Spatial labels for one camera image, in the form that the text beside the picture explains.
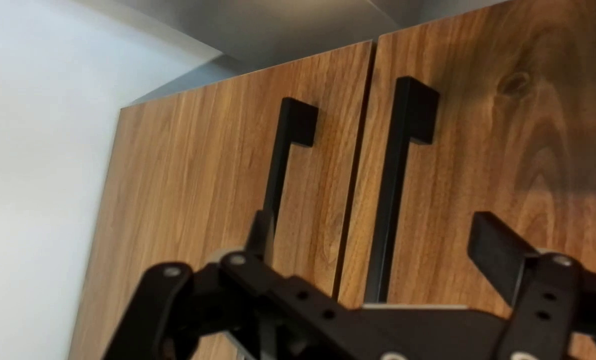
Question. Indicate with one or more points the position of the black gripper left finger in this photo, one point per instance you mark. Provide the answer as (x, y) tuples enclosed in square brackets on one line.
[(199, 300)]

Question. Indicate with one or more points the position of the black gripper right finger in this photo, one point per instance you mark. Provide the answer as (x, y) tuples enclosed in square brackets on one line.
[(550, 300)]

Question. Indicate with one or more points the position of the wooden cabinet door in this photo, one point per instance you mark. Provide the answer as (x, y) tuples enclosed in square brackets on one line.
[(511, 167), (199, 181)]

